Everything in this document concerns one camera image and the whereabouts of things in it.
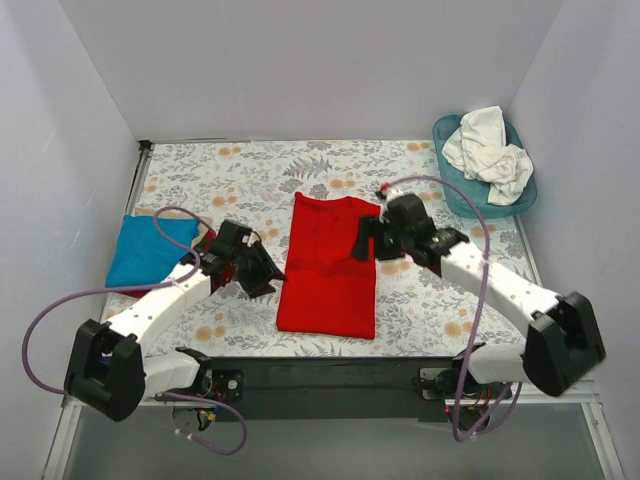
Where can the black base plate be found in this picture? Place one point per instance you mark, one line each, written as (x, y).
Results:
(304, 388)

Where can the teal plastic basket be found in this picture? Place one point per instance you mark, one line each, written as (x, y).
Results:
(477, 191)

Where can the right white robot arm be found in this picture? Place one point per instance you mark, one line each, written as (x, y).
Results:
(562, 338)

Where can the aluminium frame rail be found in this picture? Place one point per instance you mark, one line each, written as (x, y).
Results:
(88, 445)

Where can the folded blue t-shirt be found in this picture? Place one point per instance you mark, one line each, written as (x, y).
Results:
(142, 256)

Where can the floral table mat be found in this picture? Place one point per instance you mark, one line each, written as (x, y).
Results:
(254, 183)

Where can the folded tan t-shirt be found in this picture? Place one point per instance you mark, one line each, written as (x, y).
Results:
(175, 215)

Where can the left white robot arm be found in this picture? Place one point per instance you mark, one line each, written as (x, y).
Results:
(110, 368)

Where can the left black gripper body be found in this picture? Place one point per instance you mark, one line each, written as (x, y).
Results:
(255, 270)

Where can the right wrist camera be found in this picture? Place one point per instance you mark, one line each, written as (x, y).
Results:
(387, 193)

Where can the white crumpled t-shirt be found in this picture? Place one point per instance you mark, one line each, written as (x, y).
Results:
(479, 149)

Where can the folded dark red t-shirt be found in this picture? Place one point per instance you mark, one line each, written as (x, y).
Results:
(130, 292)

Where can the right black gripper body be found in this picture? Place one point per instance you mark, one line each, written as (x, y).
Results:
(375, 240)

